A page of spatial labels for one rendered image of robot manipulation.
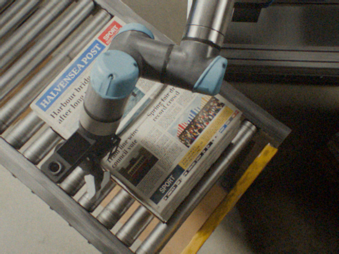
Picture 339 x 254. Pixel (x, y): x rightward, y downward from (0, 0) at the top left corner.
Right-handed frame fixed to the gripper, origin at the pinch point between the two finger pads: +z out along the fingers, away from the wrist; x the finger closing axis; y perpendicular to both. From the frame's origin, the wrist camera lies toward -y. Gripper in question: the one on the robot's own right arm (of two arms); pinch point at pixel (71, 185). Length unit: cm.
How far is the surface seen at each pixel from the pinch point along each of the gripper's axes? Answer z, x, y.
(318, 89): 37, -27, 138
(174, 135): -13.1, -10.2, 17.5
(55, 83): -9.2, 17.6, 11.0
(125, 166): -7.0, -6.6, 7.4
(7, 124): 18.4, 30.1, 12.1
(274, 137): -4, -26, 48
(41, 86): 11.2, 30.7, 23.1
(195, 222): 76, -22, 69
